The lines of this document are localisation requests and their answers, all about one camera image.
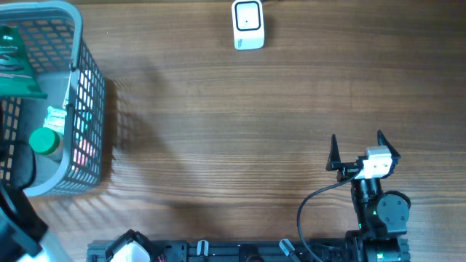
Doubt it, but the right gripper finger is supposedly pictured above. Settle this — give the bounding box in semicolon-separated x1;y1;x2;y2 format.
327;134;341;164
377;130;401;160

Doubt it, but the light green tissue packet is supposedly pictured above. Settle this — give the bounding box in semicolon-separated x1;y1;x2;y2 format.
43;106;67;135

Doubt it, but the green lid jar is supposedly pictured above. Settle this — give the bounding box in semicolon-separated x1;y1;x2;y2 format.
28;127;63;162

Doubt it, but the green 3M gloves packet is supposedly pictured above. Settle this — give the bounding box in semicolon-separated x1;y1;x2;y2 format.
1;25;47;99

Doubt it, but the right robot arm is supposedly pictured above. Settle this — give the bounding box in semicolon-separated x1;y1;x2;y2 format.
326;131;411;262

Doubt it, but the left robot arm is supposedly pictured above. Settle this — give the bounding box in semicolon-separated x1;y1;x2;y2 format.
1;182;164;262

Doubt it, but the white barcode scanner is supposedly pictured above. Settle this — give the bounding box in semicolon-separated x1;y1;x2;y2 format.
231;0;265;50

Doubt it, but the grey plastic shopping basket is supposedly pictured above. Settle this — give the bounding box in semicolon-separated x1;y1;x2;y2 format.
1;1;106;197

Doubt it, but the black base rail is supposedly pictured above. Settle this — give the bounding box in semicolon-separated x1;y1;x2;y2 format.
86;238;411;262

